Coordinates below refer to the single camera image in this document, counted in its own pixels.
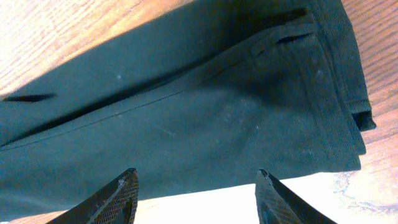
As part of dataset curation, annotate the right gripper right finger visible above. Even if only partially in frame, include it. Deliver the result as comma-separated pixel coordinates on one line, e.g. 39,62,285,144
255,169,336,224

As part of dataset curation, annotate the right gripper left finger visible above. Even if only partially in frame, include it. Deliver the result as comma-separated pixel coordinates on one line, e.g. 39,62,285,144
48,168,139,224

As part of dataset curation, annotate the black t-shirt with logo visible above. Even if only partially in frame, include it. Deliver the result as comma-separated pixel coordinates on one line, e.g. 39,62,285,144
1,0,376,221

